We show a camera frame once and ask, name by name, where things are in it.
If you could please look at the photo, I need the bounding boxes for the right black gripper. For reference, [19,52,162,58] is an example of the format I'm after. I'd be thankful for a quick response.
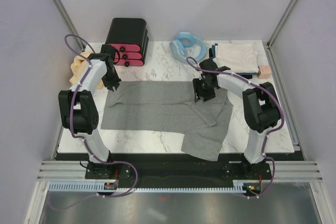
[193,77,216,102]

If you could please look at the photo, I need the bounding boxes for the yellow t shirt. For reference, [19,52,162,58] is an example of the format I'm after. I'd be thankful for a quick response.
[69,52,104,90]

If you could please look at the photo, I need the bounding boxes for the grey t shirt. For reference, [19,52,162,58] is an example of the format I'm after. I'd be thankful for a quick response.
[101,81,233,162]

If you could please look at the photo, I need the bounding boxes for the black pink drawer box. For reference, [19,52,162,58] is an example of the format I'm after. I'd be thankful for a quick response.
[106,18,149,67]

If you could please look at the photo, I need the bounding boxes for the light blue headphones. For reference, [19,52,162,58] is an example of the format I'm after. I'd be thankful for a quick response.
[169,31,206,63]

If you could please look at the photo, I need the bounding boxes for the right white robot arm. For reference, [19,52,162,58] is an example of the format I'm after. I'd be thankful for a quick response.
[187,57,285,179]

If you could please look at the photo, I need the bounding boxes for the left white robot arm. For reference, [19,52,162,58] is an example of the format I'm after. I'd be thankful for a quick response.
[58,44,121,179]

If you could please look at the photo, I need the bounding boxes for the white blue folded t shirt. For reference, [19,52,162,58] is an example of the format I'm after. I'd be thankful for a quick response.
[208,43,259,76]

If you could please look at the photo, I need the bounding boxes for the pink cube power strip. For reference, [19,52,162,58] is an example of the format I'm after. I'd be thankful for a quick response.
[257,65,272,79]

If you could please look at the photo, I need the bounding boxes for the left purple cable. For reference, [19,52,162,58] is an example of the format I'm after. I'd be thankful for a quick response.
[48,34,140,211]

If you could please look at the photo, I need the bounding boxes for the purple cable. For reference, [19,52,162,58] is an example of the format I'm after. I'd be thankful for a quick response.
[48,34,140,211]
[185,56,286,200]

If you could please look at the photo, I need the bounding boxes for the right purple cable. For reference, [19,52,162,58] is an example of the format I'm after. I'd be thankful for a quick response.
[185,56,286,200]

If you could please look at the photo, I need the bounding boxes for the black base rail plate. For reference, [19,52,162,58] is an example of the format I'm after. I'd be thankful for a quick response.
[56,152,272,189]

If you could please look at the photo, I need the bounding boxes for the light blue cable duct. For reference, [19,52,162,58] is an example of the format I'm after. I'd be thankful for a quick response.
[48,181,246,193]

